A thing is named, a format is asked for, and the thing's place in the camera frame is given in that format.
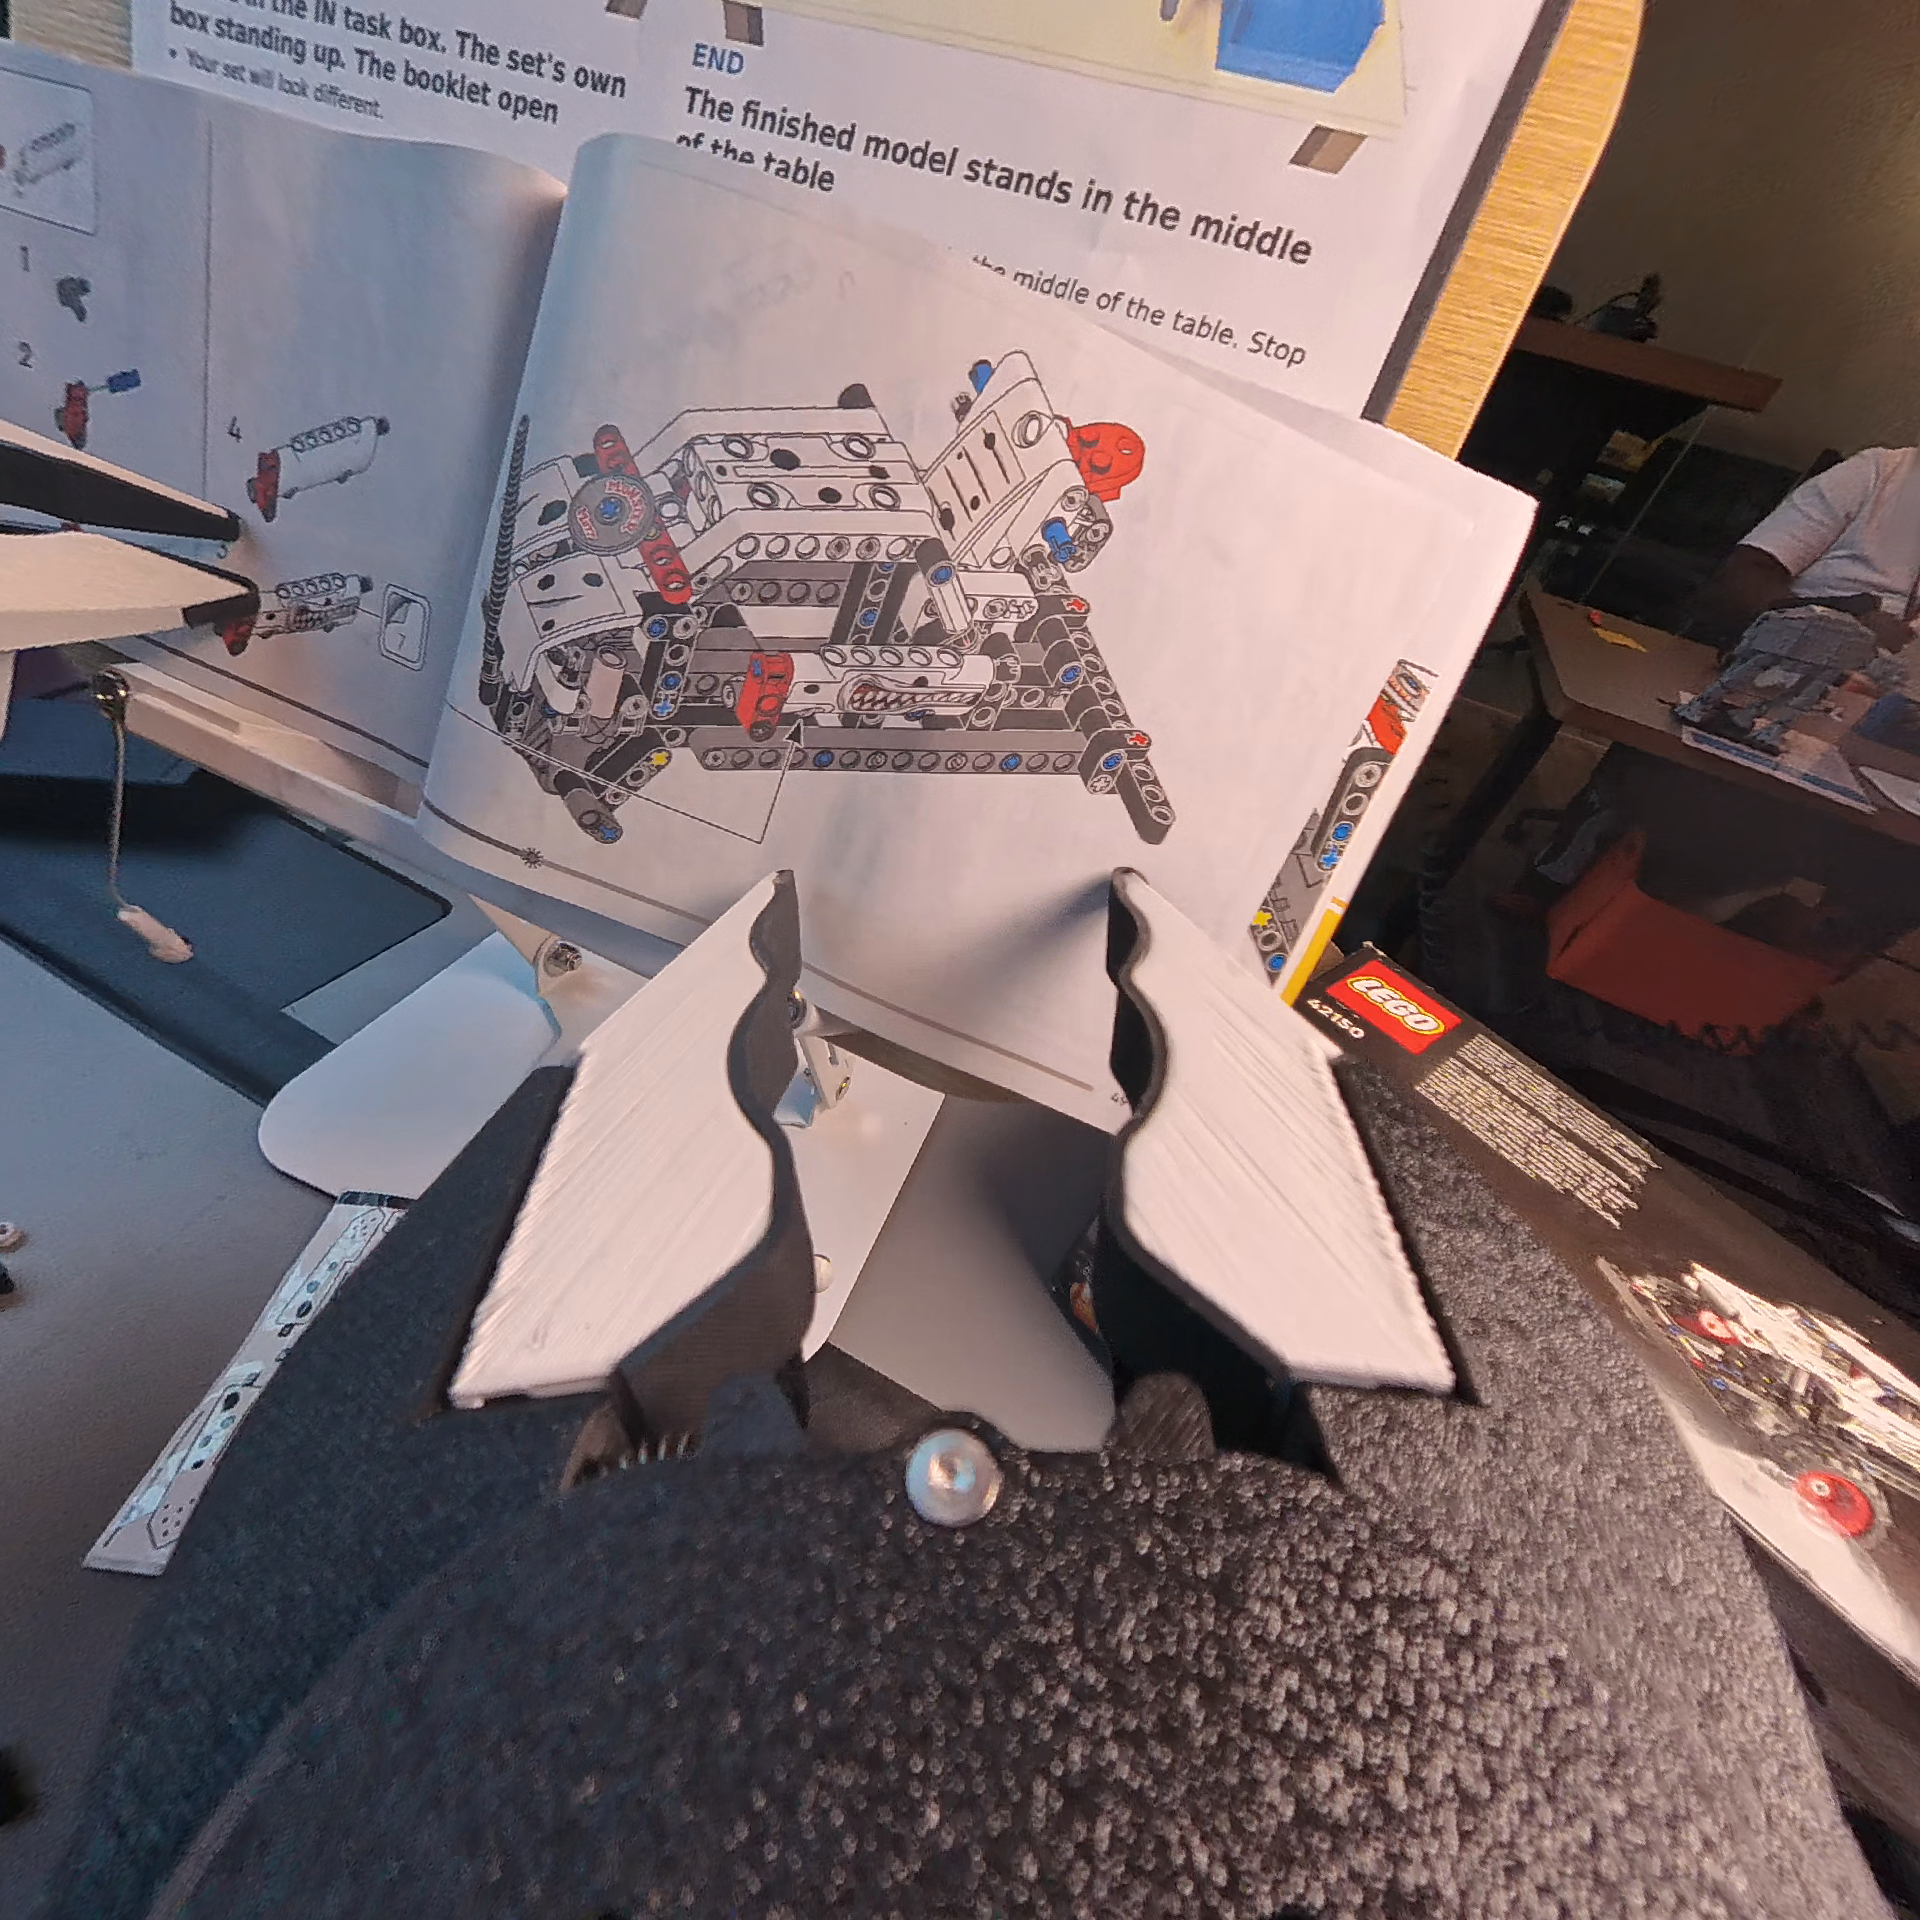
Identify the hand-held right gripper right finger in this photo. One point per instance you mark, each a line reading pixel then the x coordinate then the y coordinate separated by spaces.
pixel 1275 1200

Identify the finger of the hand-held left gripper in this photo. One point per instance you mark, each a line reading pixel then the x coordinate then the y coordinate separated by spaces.
pixel 91 592
pixel 76 489

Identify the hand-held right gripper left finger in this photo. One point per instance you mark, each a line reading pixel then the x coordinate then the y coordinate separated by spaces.
pixel 614 1231

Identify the building instruction booklet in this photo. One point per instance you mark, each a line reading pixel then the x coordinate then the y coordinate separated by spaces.
pixel 1259 603

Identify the printed task sheet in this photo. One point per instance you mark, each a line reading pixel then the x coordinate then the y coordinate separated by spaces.
pixel 779 136

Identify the black toy set box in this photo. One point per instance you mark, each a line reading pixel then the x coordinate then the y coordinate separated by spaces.
pixel 1532 1141

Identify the white book stand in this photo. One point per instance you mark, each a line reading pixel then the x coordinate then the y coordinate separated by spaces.
pixel 390 1083

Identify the sticker sheet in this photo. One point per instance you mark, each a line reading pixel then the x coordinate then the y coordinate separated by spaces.
pixel 256 1381

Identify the orange chair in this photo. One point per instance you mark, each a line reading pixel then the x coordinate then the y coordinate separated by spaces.
pixel 1680 961

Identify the wooden background table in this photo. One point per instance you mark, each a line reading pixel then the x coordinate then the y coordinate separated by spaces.
pixel 1634 367

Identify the wooden board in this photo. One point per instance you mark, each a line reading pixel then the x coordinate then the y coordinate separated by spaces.
pixel 1545 182

